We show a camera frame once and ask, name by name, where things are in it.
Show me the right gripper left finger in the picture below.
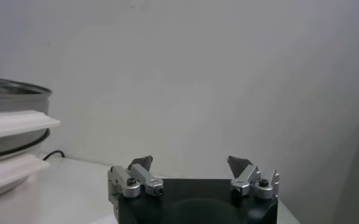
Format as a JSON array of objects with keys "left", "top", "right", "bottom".
[{"left": 107, "top": 155, "right": 165, "bottom": 214}]

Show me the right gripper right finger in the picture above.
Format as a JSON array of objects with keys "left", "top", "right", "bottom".
[{"left": 227, "top": 155, "right": 280, "bottom": 200}]

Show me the perforated steel steamer basket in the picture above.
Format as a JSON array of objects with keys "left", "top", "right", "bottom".
[{"left": 0, "top": 76, "right": 61, "bottom": 161}]

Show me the black cooker power cord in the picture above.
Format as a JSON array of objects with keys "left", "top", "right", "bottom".
[{"left": 41, "top": 149, "right": 66, "bottom": 161}]

